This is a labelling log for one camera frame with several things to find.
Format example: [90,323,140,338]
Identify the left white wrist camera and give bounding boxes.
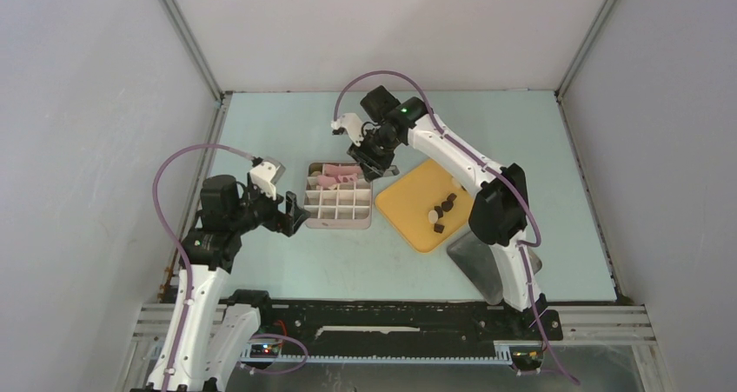
[249,157,286,201]

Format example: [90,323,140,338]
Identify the silver metal box lid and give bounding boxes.
[446,230,542,311]

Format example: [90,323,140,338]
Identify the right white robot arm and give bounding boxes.
[331,86,542,338]

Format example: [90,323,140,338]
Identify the white compartment chocolate box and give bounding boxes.
[302,162,374,230]

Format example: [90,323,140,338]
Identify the pink handled metal tongs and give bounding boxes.
[316,163,362,189]

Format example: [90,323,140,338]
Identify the yellow plastic tray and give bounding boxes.
[375,160,474,254]

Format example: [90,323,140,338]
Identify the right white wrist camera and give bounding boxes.
[330,113,364,147]

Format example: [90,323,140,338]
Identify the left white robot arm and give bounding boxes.
[143,175,309,391]

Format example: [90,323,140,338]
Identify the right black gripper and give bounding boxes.
[349,128,402,183]

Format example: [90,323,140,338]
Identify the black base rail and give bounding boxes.
[221,289,563,362]

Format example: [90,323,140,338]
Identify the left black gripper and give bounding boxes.
[229,173,309,236]

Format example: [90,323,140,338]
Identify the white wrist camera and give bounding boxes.
[330,113,364,147]
[249,157,286,201]

